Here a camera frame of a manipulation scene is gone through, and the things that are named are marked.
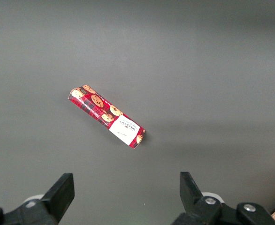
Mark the red tartan cookie box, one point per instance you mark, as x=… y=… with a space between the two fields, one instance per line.
x=100 y=105

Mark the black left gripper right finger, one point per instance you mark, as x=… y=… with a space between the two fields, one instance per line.
x=193 y=201

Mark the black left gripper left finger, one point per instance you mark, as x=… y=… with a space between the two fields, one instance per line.
x=57 y=197

